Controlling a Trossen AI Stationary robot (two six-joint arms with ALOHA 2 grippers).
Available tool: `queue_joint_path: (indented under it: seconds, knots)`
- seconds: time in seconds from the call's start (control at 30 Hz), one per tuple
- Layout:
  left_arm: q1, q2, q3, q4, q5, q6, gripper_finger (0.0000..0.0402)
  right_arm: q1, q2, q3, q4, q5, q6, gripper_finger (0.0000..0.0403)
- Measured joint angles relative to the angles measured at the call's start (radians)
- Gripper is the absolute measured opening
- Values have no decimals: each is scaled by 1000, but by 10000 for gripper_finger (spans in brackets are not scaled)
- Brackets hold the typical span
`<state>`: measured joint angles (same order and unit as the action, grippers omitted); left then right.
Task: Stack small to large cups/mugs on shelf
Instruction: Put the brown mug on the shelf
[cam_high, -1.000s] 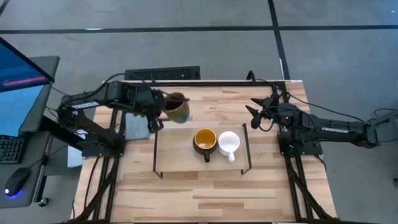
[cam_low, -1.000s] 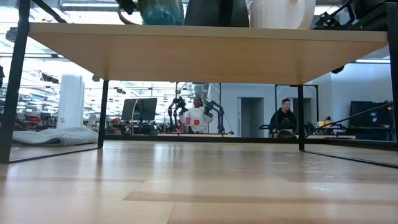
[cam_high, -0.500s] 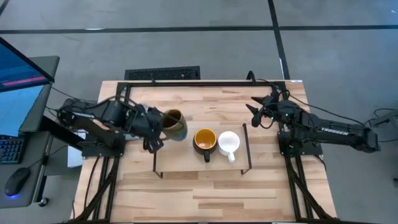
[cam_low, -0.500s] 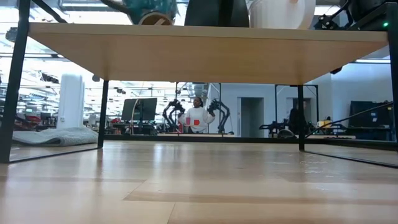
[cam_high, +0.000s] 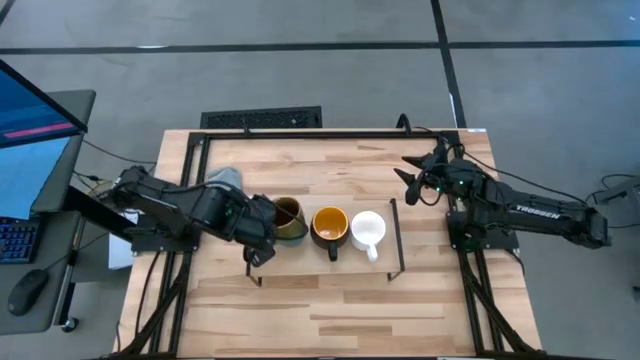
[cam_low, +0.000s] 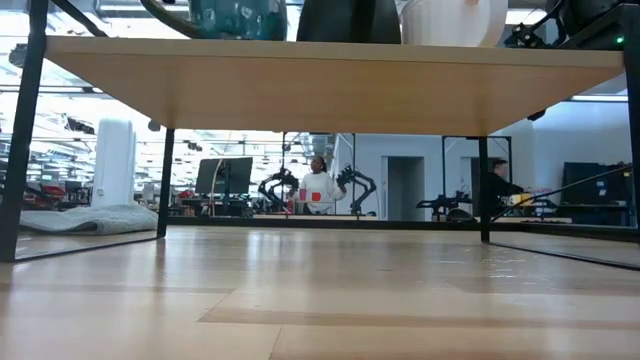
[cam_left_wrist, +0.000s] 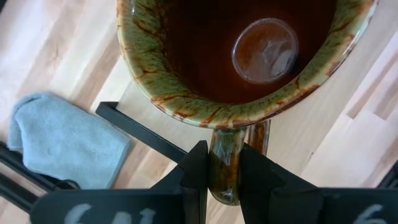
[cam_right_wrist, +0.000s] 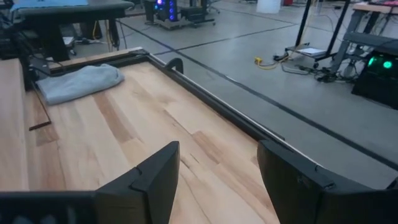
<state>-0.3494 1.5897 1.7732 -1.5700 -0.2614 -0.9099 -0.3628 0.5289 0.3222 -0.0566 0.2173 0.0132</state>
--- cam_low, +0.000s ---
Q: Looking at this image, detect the black cabinet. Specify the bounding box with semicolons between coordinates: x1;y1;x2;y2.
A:
560;160;634;207

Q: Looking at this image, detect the white pillar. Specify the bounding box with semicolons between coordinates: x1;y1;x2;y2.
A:
91;117;137;209

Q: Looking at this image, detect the white mug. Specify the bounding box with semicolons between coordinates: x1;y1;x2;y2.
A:
399;0;509;48

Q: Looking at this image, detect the black monitor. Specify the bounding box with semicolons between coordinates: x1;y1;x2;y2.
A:
194;156;254;196

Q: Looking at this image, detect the wooden shelf with black frame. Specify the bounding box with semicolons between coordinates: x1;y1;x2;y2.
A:
0;0;640;272

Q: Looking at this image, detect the person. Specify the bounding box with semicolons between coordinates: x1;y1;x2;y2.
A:
294;154;347;216
482;158;526;221

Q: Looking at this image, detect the black round mug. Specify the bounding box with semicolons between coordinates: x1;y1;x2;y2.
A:
296;0;402;45

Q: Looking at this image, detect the thin black cable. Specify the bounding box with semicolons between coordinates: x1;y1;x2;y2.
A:
492;164;634;222

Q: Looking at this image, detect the teal mug with brown handle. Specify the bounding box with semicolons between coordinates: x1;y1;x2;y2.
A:
139;0;289;41

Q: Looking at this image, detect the grey folded towel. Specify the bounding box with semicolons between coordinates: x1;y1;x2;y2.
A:
18;203;159;236

